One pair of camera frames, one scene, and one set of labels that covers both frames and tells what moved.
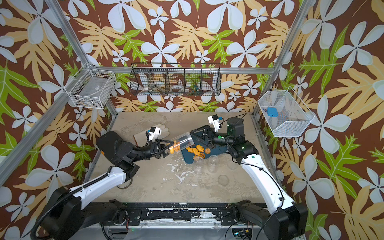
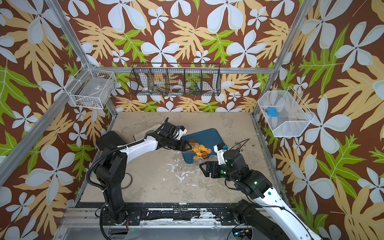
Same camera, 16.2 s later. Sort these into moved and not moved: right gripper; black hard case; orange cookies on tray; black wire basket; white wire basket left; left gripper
Moved: left gripper; right gripper
Not moved: black wire basket; black hard case; white wire basket left; orange cookies on tray
